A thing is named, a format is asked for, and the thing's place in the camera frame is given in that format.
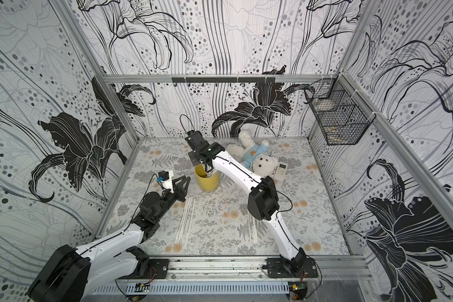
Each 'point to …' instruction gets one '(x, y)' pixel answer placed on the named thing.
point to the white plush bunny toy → (253, 156)
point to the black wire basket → (343, 114)
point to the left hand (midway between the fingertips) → (190, 180)
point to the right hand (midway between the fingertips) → (201, 151)
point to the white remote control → (281, 171)
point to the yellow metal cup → (207, 183)
